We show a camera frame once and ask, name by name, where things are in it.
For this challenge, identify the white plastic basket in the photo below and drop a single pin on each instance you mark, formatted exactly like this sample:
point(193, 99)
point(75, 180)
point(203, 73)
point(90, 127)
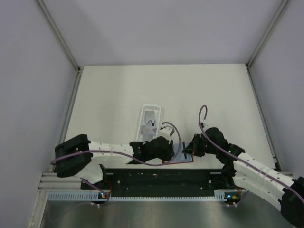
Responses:
point(157, 110)

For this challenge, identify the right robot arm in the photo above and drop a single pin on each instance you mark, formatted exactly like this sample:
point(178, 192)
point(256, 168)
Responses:
point(241, 170)

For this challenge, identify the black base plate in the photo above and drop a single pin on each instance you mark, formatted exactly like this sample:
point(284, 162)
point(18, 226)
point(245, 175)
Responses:
point(165, 182)

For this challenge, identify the aluminium frame rail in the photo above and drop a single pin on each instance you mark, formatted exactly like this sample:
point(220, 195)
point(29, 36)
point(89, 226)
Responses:
point(50, 181)

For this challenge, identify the white slotted cable duct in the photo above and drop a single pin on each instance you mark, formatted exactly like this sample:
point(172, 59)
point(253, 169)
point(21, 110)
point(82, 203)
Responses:
point(218, 196)

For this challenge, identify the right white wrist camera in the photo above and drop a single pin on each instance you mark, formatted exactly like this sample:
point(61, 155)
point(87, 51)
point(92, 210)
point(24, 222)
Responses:
point(204, 125)

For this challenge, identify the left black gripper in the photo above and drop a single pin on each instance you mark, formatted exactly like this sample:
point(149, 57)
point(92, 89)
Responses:
point(169, 153)

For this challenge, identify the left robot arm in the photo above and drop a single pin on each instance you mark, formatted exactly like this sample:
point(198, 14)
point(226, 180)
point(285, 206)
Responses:
point(86, 159)

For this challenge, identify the red leather card holder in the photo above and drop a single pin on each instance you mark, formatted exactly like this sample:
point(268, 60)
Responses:
point(179, 159)

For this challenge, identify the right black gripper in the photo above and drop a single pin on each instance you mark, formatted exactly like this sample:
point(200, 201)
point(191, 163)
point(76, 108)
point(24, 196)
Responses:
point(193, 147)

